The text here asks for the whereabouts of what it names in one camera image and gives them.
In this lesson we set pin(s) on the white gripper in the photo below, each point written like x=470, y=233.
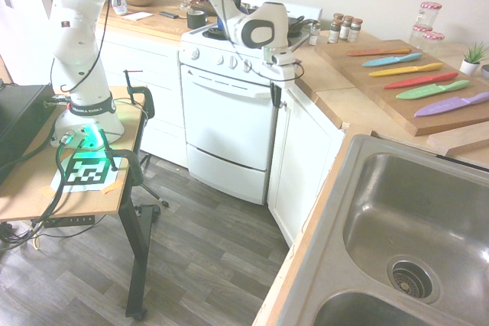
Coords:
x=284, y=74

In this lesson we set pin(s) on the white cabinet door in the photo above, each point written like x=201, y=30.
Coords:
x=305, y=165

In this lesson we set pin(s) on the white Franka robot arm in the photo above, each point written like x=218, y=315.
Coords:
x=76, y=36

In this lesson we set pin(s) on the white stove with oven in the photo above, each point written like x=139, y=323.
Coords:
x=225, y=120

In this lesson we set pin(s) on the glass salt shaker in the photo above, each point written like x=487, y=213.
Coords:
x=314, y=34

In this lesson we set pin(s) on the black wok pan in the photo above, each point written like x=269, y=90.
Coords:
x=297, y=24

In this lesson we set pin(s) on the spice jar green contents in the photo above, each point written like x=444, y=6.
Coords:
x=334, y=32

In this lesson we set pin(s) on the spice jar brown lid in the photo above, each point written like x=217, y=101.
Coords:
x=355, y=31
x=345, y=29
x=337, y=16

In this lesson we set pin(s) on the large wooden cutting board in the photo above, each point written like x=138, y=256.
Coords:
x=382, y=93

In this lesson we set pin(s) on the black tape roll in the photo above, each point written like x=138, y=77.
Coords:
x=196, y=20

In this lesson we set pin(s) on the orange knife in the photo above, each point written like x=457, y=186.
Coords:
x=378, y=52

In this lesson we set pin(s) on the brown round plate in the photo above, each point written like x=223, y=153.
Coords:
x=200, y=3

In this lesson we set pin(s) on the blue knife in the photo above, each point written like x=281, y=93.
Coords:
x=389, y=60

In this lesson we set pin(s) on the black screw clamp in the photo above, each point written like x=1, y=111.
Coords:
x=147, y=99
x=133, y=167

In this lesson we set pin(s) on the yellow knife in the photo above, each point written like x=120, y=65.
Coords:
x=405, y=69

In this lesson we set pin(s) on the white counter cabinets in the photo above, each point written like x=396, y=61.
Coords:
x=145, y=81

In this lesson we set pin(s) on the black phone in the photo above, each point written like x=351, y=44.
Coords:
x=169, y=15

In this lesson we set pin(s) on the red knife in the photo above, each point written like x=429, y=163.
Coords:
x=420, y=81

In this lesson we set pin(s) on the green knife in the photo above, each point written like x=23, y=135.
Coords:
x=428, y=91

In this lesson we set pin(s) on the glass jar checkered lid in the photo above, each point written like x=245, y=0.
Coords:
x=433, y=42
x=428, y=15
x=418, y=36

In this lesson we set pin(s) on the white paper sheet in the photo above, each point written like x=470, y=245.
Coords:
x=137, y=16

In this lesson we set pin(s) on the black tripod leg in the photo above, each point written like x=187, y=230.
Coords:
x=151, y=191

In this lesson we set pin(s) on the stainless steel sink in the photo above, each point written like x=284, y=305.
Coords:
x=401, y=207

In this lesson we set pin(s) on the purple knife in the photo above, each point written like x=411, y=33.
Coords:
x=447, y=105

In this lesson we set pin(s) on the white printed can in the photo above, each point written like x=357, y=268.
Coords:
x=118, y=2

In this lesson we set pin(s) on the small wooden board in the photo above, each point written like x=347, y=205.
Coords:
x=458, y=142

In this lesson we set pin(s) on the orange tape piece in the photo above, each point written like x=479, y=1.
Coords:
x=46, y=191
x=111, y=188

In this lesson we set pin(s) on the small potted plant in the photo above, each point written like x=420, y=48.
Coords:
x=470, y=64

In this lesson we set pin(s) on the black white marker sheet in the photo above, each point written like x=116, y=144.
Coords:
x=86, y=171

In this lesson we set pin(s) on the grey bowl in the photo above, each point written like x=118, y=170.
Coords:
x=485, y=72

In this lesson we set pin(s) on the table height control panel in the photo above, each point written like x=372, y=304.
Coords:
x=68, y=221

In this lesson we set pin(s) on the black control box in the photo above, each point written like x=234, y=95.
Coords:
x=19, y=120

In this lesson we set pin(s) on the black table frame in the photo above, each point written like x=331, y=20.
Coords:
x=137, y=257

